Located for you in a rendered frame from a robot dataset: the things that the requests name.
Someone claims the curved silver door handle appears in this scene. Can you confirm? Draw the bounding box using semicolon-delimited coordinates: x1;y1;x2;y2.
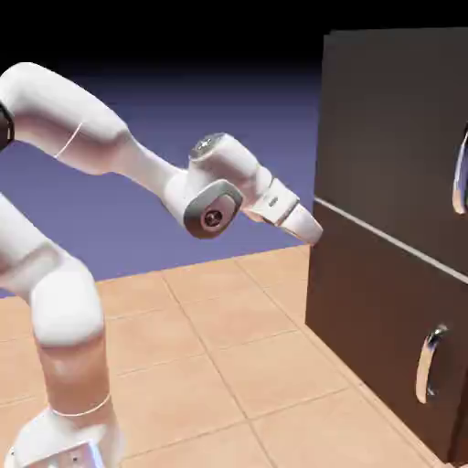
452;123;468;216
415;324;450;405

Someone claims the dark wood cabinet door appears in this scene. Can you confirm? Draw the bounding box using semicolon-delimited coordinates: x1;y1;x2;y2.
305;201;468;463
314;27;468;276

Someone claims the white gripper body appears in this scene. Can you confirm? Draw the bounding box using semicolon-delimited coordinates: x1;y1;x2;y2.
280;203;324;245

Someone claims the dark wood cabinet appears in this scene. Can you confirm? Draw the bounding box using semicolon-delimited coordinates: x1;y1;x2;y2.
305;27;468;468

